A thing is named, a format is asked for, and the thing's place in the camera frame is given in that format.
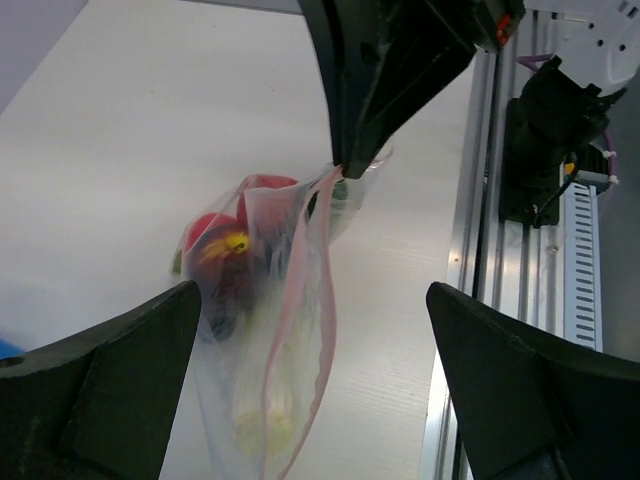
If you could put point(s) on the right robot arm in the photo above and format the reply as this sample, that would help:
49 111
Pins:
566 101

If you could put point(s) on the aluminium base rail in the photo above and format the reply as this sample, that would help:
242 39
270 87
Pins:
503 264

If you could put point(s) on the red apple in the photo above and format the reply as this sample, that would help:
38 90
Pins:
207 235

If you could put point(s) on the white slotted cable duct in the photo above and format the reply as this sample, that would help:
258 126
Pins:
582 276

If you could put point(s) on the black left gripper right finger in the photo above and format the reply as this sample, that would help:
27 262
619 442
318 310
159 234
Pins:
529 404

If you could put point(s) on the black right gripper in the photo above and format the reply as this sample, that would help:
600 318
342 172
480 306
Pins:
419 48

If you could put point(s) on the blue plastic bin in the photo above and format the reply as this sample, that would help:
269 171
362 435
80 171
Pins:
9 350

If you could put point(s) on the dark red onion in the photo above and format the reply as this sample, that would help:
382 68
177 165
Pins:
223 282

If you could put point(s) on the clear pink-dotted zip bag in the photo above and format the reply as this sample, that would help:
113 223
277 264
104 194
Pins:
280 245

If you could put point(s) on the white green leek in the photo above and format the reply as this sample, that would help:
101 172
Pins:
258 373

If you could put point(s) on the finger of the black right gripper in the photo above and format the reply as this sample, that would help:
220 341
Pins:
344 35

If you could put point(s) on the red pomegranate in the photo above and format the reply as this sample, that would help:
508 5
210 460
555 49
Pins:
265 200

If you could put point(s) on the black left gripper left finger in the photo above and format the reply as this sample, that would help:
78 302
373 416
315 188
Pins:
101 403

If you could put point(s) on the green cucumber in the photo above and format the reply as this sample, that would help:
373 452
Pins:
340 195

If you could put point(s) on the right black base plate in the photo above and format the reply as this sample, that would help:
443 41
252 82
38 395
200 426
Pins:
527 180

